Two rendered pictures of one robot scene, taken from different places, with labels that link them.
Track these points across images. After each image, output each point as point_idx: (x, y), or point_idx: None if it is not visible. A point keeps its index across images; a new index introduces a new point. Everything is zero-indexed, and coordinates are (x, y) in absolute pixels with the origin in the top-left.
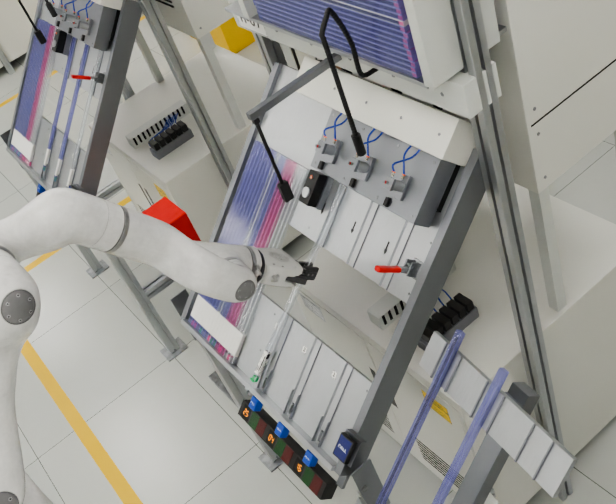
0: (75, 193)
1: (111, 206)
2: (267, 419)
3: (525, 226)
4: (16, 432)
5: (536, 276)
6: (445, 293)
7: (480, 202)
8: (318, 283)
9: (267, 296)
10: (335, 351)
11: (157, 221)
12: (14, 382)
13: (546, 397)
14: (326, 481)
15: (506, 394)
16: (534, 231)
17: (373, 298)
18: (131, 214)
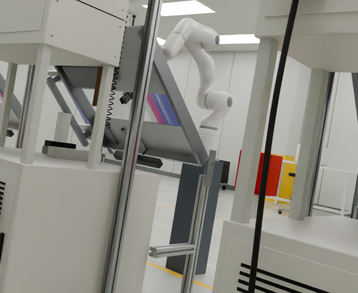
0: (181, 20)
1: (174, 28)
2: (146, 157)
3: None
4: (199, 86)
5: (2, 148)
6: None
7: (15, 156)
8: (135, 170)
9: (149, 122)
10: (111, 117)
11: (165, 41)
12: (199, 71)
13: None
14: (116, 150)
15: (54, 71)
16: None
17: (99, 163)
18: (170, 34)
